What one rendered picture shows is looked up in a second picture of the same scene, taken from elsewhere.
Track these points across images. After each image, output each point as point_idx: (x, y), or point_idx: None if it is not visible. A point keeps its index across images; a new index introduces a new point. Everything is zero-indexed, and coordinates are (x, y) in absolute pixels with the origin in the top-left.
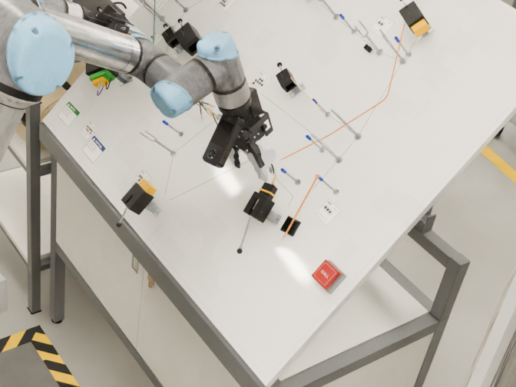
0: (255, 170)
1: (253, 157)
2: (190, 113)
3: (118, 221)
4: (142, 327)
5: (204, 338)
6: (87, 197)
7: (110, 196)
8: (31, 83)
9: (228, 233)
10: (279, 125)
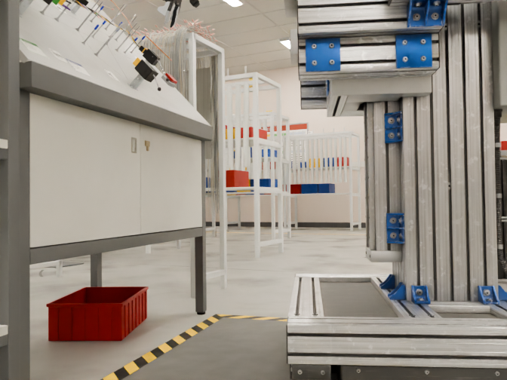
0: (175, 19)
1: (179, 8)
2: (69, 30)
3: (138, 102)
4: (143, 201)
5: (192, 130)
6: (107, 107)
7: (121, 91)
8: None
9: (149, 83)
10: (91, 29)
